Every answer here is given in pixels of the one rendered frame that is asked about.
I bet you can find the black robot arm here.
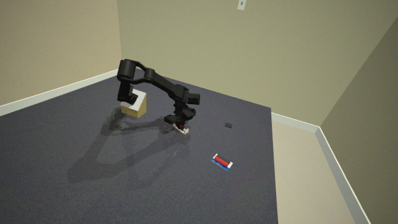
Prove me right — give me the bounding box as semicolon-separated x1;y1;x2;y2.
117;59;200;121

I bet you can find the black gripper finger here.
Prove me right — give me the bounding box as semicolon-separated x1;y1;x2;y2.
175;120;182;129
180;117;185;126

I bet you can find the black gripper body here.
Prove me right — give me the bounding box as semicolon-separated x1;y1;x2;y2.
164;104;187;124

